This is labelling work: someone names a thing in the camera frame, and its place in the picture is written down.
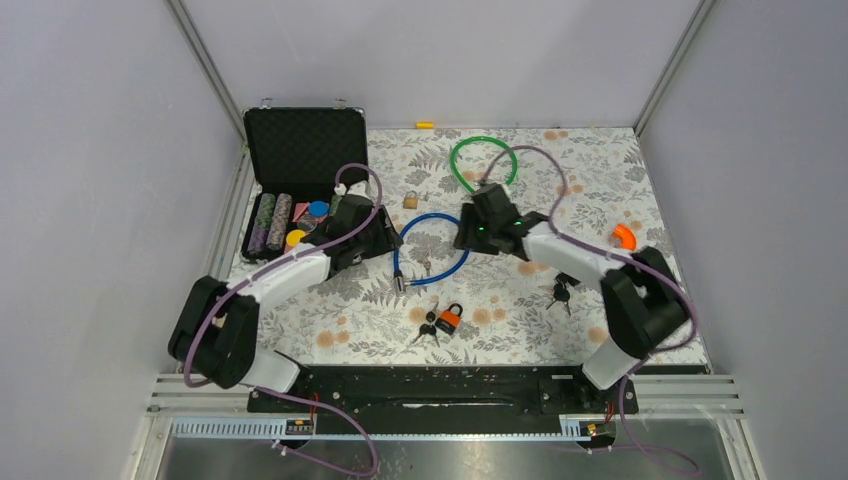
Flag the floral table mat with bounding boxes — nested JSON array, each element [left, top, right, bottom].
[[258, 128, 673, 365]]

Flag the orange white blue toy block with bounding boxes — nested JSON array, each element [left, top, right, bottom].
[[611, 223, 638, 251]]

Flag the orange black padlock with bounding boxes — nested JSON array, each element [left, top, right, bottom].
[[435, 303, 464, 336]]

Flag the black poker chip case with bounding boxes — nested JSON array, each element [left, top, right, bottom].
[[239, 97, 370, 263]]

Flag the black padlock keys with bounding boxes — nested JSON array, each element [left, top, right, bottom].
[[546, 275, 572, 317]]

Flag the green cable lock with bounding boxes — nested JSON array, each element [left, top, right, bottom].
[[449, 135, 519, 195]]

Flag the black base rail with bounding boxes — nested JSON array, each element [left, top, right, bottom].
[[248, 362, 641, 439]]

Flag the small brass padlock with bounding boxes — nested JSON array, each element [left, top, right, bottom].
[[402, 191, 420, 210]]

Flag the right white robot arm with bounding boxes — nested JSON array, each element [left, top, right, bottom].
[[454, 183, 692, 390]]

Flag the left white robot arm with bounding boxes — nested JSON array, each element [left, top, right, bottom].
[[167, 193, 402, 393]]

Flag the blue cable lock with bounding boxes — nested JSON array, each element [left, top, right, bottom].
[[392, 211, 472, 295]]

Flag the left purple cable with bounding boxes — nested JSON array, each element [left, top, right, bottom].
[[182, 163, 386, 390]]

